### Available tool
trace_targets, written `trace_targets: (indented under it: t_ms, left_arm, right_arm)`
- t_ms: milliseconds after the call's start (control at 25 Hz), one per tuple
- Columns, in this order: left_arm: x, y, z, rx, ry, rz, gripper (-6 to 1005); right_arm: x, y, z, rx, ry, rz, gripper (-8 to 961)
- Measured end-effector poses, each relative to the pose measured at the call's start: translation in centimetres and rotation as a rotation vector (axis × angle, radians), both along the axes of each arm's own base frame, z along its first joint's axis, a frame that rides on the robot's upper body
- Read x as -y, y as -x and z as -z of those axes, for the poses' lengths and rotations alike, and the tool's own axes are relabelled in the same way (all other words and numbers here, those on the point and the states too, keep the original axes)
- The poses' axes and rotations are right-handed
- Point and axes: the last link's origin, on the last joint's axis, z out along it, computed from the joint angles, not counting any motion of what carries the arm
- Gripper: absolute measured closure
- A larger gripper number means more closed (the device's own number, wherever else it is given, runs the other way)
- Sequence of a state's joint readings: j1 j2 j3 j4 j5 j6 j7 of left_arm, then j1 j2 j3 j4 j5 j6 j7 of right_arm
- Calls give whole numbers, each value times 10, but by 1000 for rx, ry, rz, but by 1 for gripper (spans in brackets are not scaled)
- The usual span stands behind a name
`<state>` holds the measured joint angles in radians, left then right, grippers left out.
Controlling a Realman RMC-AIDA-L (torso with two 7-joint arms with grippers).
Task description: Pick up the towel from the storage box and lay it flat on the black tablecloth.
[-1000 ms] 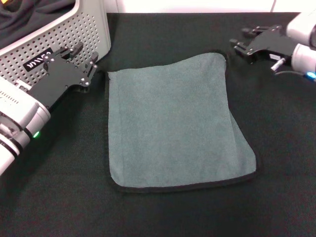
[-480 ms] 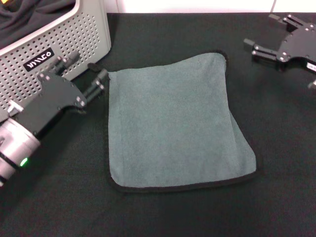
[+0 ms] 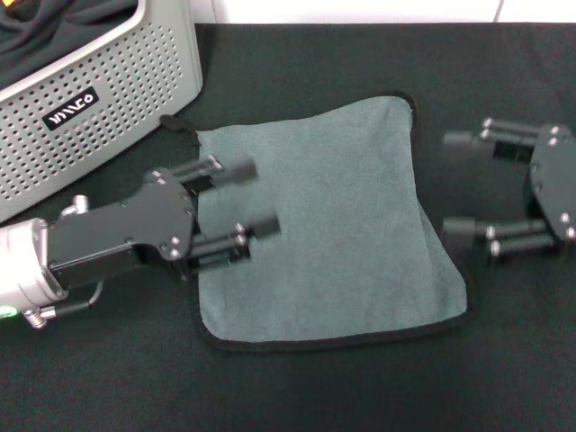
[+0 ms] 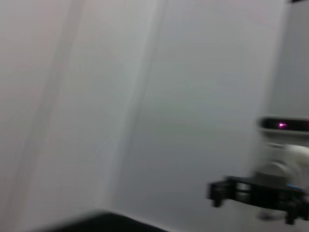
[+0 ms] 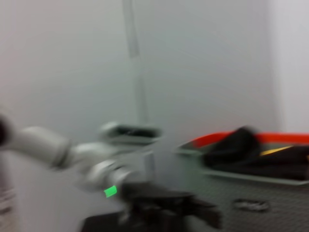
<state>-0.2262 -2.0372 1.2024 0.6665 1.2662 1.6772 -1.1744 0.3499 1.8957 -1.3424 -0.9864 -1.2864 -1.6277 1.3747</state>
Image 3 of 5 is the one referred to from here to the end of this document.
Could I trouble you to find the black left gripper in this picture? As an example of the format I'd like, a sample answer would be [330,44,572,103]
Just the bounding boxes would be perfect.
[47,155,283,292]

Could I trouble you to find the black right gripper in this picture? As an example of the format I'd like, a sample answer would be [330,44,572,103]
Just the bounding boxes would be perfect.
[443,117,576,269]

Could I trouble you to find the grey yellow towel black trim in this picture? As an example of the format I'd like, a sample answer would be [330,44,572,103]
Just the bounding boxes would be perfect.
[159,89,476,355]

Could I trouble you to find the grey perforated storage box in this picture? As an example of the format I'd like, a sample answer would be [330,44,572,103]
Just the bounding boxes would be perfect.
[0,0,204,224]

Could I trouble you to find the black cloth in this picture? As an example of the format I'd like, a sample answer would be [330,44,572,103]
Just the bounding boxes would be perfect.
[0,0,139,91]

